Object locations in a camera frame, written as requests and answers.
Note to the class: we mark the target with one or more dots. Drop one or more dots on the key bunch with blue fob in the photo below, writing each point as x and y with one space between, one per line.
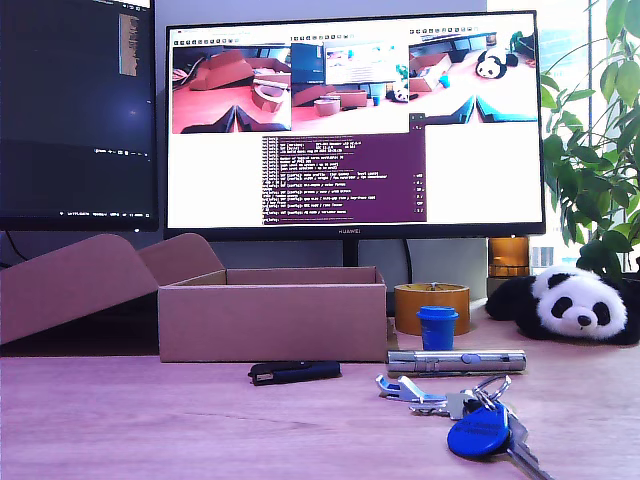
480 432

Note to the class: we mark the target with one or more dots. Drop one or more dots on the open brown cardboard box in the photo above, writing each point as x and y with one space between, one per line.
270 325

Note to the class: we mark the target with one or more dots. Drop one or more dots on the black monitor stand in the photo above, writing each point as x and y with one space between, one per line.
351 252

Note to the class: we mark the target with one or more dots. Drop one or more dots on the brown packing tape roll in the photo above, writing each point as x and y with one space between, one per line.
405 310

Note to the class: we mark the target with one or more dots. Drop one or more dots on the small blue cup with lid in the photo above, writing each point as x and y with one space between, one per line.
437 332

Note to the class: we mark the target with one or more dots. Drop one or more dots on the Huawei monitor with bright screen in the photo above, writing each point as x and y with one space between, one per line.
475 175

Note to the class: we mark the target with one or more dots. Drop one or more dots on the silver metal flashlight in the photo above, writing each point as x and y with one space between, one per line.
450 361

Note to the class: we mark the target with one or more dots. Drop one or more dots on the amber glass jar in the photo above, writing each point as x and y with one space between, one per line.
507 257

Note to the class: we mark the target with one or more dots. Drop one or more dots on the black and white panda plush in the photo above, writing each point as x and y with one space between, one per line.
575 305

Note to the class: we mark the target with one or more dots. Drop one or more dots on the green leafy houseplant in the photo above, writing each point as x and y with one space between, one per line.
590 200

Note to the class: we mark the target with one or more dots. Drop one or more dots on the dark-screen computer monitor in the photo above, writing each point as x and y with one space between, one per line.
65 125

